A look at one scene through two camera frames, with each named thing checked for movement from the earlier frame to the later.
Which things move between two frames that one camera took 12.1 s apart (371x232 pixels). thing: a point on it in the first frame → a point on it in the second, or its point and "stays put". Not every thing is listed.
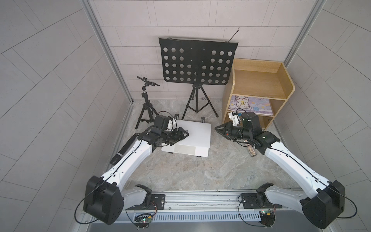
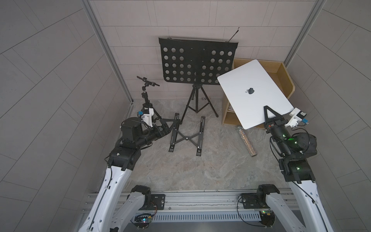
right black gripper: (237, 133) → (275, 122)
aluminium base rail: (207, 206) stays put
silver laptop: (197, 143) → (249, 89)
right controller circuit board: (267, 217) stays put
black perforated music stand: (198, 62) stays put
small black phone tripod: (146, 114) stays put
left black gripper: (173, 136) → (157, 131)
